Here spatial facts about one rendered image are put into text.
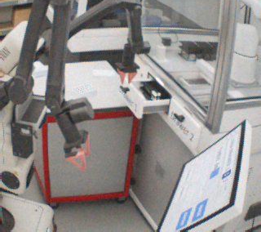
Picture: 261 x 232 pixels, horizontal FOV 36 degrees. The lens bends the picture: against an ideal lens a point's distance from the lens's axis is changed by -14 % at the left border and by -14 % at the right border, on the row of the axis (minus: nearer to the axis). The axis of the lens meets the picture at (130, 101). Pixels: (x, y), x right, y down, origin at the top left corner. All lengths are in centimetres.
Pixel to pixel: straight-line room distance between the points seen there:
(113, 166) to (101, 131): 26
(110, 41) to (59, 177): 103
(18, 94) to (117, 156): 131
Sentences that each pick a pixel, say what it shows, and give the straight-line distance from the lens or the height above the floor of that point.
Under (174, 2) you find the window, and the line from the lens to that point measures 218.
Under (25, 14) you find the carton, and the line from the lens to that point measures 583.
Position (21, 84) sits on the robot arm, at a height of 127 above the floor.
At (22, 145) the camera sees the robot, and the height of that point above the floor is 95.
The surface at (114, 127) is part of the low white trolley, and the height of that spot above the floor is 63.
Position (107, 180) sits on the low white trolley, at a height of 25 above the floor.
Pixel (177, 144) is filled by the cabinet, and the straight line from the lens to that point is 224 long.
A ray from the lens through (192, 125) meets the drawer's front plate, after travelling 202.
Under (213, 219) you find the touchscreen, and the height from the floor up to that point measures 114.
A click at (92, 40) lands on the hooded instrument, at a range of 300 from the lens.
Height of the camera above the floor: 186
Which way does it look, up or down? 26 degrees down
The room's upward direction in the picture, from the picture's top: 7 degrees clockwise
